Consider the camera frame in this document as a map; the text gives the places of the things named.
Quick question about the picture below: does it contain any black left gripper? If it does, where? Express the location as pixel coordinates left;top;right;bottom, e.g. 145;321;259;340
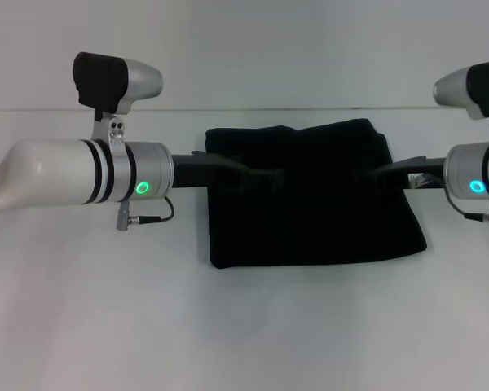
170;150;285;193

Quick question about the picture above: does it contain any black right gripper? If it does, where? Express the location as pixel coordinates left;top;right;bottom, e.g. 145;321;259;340
352;156;447;193

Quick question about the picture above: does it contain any black shirt with FREE print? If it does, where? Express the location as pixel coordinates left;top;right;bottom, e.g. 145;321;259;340
203;117;429;270

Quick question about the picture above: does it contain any right gripper cable with plug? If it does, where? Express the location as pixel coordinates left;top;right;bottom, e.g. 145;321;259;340
446;191;489;230

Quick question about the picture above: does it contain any gripper cable with plug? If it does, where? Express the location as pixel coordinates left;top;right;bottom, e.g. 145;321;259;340
116;195;176;231
446;191;489;230

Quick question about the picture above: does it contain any left gripper cable with plug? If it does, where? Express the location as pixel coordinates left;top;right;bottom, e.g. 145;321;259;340
116;195;176;231

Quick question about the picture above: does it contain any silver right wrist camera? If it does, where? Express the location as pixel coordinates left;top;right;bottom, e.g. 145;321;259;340
433;58;489;134

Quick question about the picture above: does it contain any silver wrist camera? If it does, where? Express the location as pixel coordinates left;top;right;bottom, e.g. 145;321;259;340
433;58;489;134
72;51;165;146

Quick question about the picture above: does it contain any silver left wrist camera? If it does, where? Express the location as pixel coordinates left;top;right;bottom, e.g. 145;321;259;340
72;51;165;146

